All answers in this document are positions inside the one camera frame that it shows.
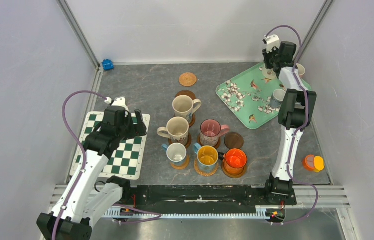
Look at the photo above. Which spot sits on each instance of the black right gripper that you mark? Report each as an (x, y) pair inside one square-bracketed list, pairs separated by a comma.
[(269, 62)]

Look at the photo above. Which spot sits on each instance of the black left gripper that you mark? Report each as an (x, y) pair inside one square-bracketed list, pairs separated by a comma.
[(137, 130)]

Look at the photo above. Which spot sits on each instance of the pink white mug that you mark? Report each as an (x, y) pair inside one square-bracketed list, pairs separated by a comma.
[(301, 70)]

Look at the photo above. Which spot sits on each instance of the white floral mug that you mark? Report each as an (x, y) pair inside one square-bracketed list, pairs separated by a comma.
[(177, 129)]

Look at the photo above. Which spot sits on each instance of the blue patterned mug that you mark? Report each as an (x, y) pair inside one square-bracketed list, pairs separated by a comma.
[(175, 152)]

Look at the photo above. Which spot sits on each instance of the large cream mug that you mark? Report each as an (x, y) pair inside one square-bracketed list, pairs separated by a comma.
[(183, 106)]

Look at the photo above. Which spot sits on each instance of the brown wooden saucer coaster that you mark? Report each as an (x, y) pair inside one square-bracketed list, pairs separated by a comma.
[(192, 120), (187, 144), (215, 146), (186, 93)]

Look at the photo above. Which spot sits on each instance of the light orange wooden coaster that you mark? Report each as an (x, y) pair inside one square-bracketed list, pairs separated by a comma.
[(180, 165)]

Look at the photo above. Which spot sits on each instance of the woven rattan coaster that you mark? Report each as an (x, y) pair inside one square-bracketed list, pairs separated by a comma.
[(204, 174)]

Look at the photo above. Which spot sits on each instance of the light cork coaster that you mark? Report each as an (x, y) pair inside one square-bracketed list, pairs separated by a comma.
[(187, 79)]

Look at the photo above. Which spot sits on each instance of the pink patterned mug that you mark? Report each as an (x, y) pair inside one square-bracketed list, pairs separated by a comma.
[(211, 131)]

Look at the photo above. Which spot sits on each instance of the yellow inside mug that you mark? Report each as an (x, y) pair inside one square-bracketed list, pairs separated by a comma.
[(207, 157)]

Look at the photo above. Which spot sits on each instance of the dark walnut wooden coaster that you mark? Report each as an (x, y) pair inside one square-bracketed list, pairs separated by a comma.
[(233, 140)]

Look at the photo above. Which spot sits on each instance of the orange mug black handle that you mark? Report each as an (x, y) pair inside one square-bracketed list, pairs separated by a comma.
[(234, 160)]

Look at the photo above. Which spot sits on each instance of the brown ridged wooden coaster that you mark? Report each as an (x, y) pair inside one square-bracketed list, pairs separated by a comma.
[(233, 176)]

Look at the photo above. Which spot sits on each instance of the green inside mug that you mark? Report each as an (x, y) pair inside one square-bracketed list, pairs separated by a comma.
[(268, 73)]

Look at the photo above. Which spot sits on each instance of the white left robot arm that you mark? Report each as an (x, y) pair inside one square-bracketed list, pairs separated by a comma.
[(74, 216)]

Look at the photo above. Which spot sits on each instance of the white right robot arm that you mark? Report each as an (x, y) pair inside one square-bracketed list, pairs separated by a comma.
[(294, 115)]

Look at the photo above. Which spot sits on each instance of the green white chessboard mat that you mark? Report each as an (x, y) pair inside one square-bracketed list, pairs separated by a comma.
[(126, 161)]

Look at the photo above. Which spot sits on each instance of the small white blue mug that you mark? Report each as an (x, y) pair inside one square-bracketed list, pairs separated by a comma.
[(276, 98)]

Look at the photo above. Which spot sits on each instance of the mint green floral tray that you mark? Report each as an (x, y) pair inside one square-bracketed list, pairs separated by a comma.
[(247, 96)]

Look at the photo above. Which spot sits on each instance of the blue toy block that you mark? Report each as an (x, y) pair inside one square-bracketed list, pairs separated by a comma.
[(107, 65)]

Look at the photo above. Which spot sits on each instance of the orange yellow small container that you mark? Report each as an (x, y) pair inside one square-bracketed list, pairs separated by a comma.
[(313, 163)]

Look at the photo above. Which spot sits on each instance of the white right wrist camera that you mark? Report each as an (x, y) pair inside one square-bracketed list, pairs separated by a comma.
[(271, 42)]

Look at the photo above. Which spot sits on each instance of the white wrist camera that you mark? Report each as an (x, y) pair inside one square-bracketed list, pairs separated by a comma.
[(271, 42), (121, 102)]

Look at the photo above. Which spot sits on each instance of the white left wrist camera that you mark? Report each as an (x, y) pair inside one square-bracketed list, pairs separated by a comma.
[(121, 102)]

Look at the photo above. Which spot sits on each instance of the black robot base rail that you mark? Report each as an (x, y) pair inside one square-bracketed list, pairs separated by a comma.
[(202, 199)]

